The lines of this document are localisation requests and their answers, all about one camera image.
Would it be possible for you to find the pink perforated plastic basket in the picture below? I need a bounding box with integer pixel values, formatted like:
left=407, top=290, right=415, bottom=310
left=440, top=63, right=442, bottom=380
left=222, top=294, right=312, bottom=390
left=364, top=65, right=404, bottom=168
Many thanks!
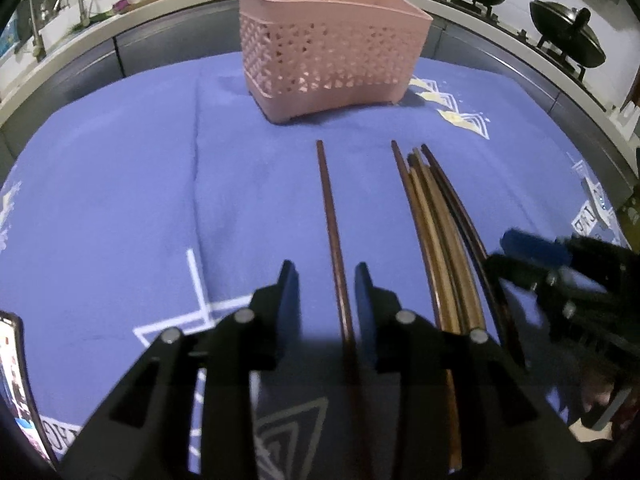
left=238, top=0, right=434, bottom=124

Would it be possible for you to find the dark brown wooden chopstick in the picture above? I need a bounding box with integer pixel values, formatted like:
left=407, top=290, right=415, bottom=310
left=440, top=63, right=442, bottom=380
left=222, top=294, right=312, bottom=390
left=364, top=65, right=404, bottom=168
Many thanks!
left=421, top=143, right=526, bottom=368

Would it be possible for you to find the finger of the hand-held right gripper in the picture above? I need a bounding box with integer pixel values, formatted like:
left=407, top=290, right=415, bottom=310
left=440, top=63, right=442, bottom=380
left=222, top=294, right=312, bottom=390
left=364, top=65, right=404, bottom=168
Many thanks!
left=484, top=254, right=553, bottom=293
left=501, top=229, right=575, bottom=267

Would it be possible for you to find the black wok with lid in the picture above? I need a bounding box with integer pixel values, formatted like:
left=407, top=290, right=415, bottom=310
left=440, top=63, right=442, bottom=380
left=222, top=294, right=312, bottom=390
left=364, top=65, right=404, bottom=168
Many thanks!
left=529, top=0, right=608, bottom=69

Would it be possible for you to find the gas stove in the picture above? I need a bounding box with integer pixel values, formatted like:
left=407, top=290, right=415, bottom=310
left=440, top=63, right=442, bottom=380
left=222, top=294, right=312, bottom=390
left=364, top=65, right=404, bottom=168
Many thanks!
left=395, top=0, right=618, bottom=111

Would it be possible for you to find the reddish brown wooden chopstick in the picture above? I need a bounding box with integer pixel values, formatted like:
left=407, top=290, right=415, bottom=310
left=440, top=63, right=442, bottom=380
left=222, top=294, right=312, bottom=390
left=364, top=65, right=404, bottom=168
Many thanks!
left=390, top=140, right=463, bottom=473
left=315, top=140, right=373, bottom=480

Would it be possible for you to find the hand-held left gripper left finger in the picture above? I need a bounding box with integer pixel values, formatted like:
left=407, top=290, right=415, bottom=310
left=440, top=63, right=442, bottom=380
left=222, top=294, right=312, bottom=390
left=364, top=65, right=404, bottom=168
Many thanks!
left=60, top=260, right=301, bottom=480

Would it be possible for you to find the blue printed tablecloth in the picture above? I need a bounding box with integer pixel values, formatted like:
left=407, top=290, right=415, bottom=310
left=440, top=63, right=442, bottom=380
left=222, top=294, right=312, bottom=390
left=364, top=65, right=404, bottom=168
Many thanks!
left=0, top=51, right=632, bottom=480

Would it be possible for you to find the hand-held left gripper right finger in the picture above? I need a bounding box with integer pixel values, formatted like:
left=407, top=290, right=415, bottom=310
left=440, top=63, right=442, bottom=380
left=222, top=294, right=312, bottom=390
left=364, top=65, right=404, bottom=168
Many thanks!
left=354, top=262, right=592, bottom=480

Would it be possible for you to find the smartphone with lit screen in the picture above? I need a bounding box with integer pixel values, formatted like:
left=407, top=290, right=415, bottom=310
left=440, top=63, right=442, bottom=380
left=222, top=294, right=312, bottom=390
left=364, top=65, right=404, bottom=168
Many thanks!
left=0, top=310, right=57, bottom=467

